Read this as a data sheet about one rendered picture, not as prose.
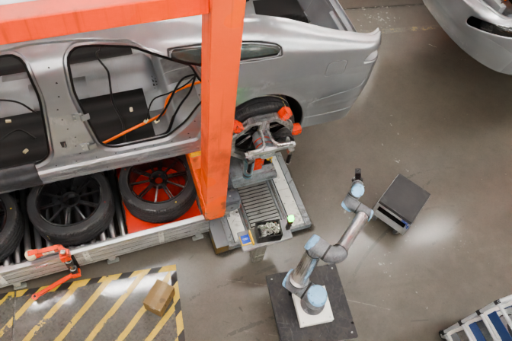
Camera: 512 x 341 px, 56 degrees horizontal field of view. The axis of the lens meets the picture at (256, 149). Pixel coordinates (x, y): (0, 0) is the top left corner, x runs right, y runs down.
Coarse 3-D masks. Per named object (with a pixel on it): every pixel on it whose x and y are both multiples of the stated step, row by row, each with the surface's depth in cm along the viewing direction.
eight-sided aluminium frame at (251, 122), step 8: (248, 120) 373; (256, 120) 377; (264, 120) 373; (272, 120) 378; (280, 120) 380; (288, 120) 392; (248, 128) 374; (288, 128) 395; (232, 136) 379; (232, 144) 386; (272, 144) 417; (232, 152) 396; (240, 152) 409
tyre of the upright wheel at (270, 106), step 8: (264, 96) 380; (272, 96) 383; (280, 96) 393; (240, 104) 377; (248, 104) 375; (256, 104) 374; (264, 104) 375; (272, 104) 377; (280, 104) 382; (288, 104) 396; (240, 112) 374; (248, 112) 372; (256, 112) 375; (264, 112) 378; (272, 112) 382; (240, 120) 377
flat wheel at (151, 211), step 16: (160, 160) 419; (176, 160) 420; (128, 176) 404; (160, 176) 414; (176, 176) 412; (128, 192) 396; (144, 192) 402; (192, 192) 402; (128, 208) 404; (144, 208) 389; (160, 208) 391; (176, 208) 394
